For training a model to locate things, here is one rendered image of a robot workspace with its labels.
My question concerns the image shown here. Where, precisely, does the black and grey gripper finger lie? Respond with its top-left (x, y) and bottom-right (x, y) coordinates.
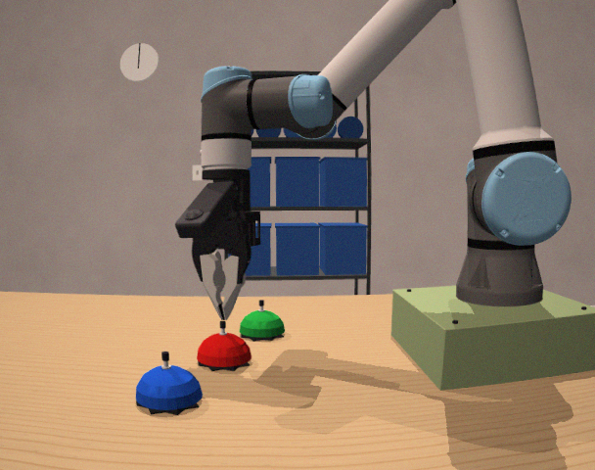
top-left (192, 238), bottom-right (226, 320)
top-left (221, 234), bottom-right (252, 320)

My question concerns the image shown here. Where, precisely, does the green bell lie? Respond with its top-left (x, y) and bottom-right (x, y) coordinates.
top-left (240, 300), bottom-right (285, 341)

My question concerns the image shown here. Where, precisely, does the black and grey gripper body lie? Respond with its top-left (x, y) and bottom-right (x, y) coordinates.
top-left (196, 169), bottom-right (260, 254)

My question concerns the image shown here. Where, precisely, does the red dome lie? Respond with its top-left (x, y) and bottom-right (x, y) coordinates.
top-left (197, 321), bottom-right (252, 371)

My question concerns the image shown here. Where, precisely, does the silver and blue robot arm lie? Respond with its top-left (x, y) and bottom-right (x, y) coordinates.
top-left (175, 0), bottom-right (572, 306)

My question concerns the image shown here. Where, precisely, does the blue dome bell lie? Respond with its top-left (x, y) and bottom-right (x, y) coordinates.
top-left (136, 352), bottom-right (203, 415)

